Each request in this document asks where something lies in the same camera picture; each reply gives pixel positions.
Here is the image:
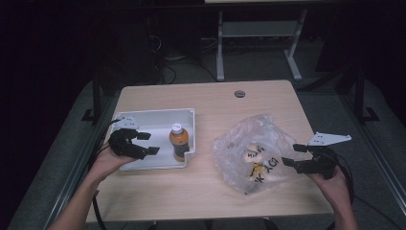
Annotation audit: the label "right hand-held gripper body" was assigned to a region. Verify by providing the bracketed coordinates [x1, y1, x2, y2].
[299, 131, 352, 180]

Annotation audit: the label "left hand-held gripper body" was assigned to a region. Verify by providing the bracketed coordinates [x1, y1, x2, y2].
[107, 116, 144, 160]

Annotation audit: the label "white plastic tray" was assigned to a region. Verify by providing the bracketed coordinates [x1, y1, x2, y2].
[108, 107, 196, 172]

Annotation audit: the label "orange juice bottle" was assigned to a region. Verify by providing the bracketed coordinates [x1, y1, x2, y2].
[169, 123, 191, 162]

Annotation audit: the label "clear plastic bag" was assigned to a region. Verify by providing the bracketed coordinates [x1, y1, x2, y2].
[210, 114, 315, 196]

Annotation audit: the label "person's left hand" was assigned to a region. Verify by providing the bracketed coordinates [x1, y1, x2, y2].
[87, 143, 138, 185]

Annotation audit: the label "person's right hand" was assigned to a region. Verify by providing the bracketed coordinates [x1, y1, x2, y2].
[307, 167, 351, 209]

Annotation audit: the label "black metal stand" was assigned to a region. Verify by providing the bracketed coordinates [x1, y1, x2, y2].
[352, 66, 381, 124]
[80, 68, 103, 124]

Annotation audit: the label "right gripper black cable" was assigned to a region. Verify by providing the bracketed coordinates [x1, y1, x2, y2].
[328, 152, 356, 230]

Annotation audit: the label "aluminium rail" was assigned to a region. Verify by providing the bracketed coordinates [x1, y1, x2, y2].
[338, 95, 406, 209]
[41, 137, 106, 230]

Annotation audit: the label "black floor cables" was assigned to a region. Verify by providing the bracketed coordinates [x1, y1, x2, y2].
[147, 32, 219, 84]

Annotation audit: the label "white metal desk frame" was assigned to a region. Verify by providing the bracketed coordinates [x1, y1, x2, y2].
[204, 0, 309, 82]

